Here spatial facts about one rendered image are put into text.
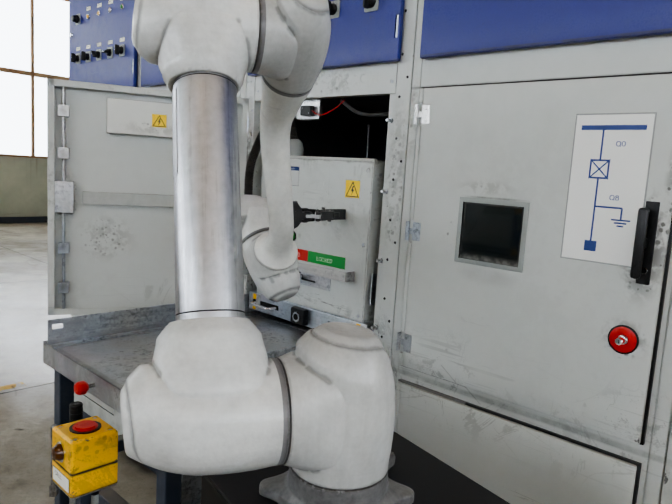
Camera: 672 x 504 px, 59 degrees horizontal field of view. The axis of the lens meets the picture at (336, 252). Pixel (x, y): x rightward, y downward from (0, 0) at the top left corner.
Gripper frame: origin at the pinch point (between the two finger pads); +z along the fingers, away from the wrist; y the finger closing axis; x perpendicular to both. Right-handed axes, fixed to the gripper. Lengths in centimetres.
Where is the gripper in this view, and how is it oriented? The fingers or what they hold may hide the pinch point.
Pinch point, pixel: (335, 214)
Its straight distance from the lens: 172.7
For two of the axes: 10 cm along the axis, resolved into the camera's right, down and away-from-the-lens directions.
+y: 7.2, 1.4, -6.8
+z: 6.9, -0.6, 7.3
